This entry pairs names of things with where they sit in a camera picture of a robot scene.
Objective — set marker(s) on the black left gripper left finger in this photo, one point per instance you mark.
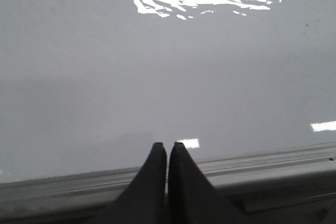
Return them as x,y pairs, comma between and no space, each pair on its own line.
141,201

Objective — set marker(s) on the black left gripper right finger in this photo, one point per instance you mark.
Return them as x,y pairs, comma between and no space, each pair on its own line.
192,198

